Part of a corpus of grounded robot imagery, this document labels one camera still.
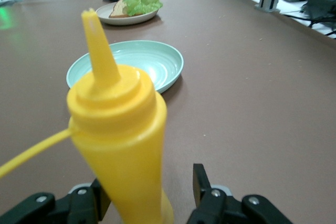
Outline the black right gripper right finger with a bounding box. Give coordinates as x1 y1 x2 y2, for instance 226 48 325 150
186 163 292 224

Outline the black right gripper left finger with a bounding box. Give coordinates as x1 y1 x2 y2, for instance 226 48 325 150
0 178 113 224

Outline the yellow squeeze bottle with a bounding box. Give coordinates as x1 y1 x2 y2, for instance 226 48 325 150
0 8 175 224

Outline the brown bread slice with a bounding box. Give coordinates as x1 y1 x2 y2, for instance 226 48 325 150
109 0 132 18

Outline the green lettuce leaf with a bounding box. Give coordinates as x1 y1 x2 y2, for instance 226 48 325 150
122 0 163 17

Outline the mint green plate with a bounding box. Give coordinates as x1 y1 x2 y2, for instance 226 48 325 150
66 40 184 95

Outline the beige plate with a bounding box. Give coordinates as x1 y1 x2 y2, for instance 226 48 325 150
96 0 160 26

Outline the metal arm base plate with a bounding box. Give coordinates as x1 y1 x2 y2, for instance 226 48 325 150
0 0 28 6

